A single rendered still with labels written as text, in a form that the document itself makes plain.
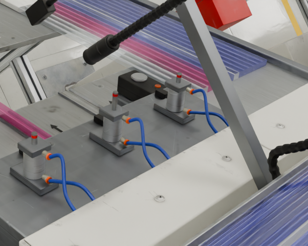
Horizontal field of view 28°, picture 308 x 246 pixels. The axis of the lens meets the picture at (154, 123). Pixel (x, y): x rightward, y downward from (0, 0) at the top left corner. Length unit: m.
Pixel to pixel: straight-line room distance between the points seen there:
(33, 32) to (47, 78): 1.01
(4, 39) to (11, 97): 0.96
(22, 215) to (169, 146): 0.20
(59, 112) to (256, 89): 0.33
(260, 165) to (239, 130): 0.04
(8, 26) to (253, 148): 0.65
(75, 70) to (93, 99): 1.29
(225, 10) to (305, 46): 0.56
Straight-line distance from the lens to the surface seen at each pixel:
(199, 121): 0.77
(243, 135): 0.61
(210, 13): 1.58
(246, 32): 2.92
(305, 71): 1.08
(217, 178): 0.63
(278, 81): 1.05
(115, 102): 0.67
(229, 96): 0.61
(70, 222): 0.56
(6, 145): 0.81
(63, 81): 2.16
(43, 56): 2.17
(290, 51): 2.02
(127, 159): 0.68
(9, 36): 1.11
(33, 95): 1.71
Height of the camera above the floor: 1.75
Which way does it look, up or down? 48 degrees down
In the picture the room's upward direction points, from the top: 66 degrees clockwise
